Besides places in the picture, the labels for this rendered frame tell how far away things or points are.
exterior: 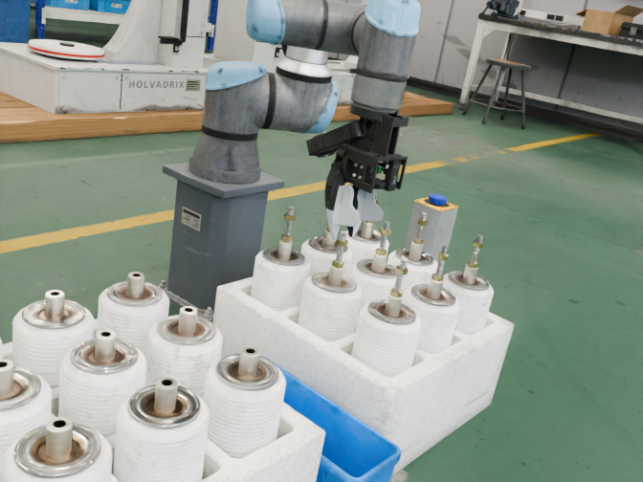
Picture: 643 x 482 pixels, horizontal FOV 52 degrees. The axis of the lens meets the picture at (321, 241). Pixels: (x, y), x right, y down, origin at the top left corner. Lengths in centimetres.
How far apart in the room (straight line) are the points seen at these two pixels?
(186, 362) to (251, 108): 64
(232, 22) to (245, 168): 236
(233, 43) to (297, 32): 265
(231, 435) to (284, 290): 38
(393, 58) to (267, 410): 50
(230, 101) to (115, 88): 166
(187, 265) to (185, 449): 76
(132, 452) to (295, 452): 20
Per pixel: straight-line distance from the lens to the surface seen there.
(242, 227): 138
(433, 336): 109
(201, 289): 141
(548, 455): 127
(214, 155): 134
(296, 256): 114
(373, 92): 94
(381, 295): 113
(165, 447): 71
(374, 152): 96
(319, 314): 105
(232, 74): 132
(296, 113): 135
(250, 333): 113
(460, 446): 121
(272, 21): 99
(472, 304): 117
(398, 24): 94
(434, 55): 661
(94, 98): 290
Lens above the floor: 68
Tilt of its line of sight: 20 degrees down
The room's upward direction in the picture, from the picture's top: 10 degrees clockwise
